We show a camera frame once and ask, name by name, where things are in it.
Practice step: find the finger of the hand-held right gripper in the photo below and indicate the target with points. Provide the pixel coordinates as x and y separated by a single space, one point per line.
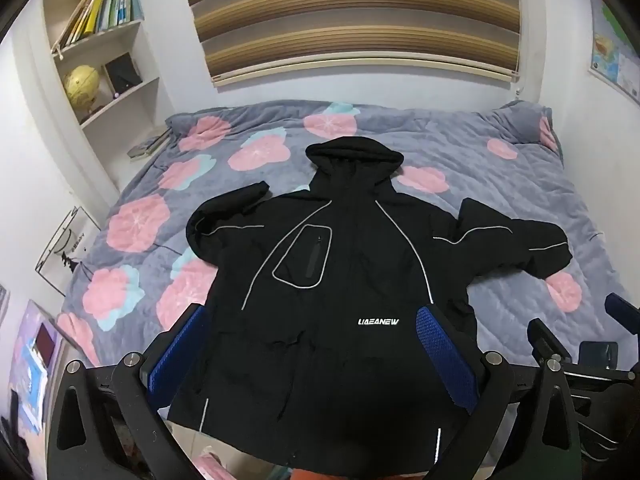
622 307
545 337

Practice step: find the pink cloth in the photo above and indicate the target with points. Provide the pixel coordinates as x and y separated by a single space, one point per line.
212 462

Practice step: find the striped window blind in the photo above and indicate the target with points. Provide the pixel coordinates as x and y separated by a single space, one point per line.
350 15

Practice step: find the white bookshelf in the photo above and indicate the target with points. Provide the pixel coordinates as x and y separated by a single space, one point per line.
107 105

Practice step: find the white drawing wall poster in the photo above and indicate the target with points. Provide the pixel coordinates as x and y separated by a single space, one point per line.
67 247

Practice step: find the row of books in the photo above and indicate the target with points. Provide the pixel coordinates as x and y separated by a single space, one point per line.
97 7

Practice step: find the grey floral blanket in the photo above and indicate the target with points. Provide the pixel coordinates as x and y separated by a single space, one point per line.
280 130

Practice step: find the colourful wall poster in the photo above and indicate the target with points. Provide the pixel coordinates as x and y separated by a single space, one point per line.
30 365

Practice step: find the wall map poster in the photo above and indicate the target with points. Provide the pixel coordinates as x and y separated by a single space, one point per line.
612 47

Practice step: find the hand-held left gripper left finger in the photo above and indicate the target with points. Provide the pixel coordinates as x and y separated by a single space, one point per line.
176 352

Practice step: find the yellow globe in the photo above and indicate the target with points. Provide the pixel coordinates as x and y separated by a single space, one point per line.
82 85

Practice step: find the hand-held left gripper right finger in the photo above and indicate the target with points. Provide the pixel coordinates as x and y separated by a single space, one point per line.
445 355

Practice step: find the black hooded jacket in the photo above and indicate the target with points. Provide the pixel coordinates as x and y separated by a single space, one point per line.
330 270

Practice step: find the stack of flat books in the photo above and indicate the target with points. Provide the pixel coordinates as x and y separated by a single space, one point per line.
149 142

